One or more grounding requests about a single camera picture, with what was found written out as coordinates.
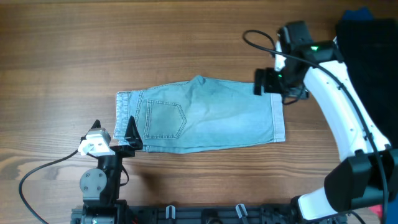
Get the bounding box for light blue denim shorts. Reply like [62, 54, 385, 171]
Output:
[114, 75, 285, 154]

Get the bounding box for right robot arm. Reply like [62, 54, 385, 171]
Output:
[254, 21, 397, 223]

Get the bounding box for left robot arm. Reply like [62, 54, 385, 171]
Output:
[70, 116, 143, 224]

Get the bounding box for black garment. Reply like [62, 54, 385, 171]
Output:
[336, 19, 397, 149]

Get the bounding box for dark blue garment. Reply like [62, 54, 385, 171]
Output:
[341, 7, 374, 21]

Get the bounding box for red garment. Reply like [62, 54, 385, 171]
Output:
[369, 205, 383, 219]

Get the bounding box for black right camera cable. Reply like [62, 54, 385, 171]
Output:
[242, 29, 390, 224]

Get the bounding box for black camera cable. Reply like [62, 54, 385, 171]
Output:
[18, 149, 79, 224]
[242, 29, 390, 224]

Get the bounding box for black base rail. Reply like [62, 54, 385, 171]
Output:
[70, 202, 348, 224]

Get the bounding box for left grey rail clip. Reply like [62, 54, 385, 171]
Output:
[165, 205, 176, 220]

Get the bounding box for grey rail clip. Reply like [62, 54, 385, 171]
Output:
[235, 203, 249, 224]
[165, 205, 176, 220]

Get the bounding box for black left camera cable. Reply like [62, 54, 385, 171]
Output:
[18, 149, 79, 224]

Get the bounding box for right grey rail clip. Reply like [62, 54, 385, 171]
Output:
[235, 203, 249, 224]

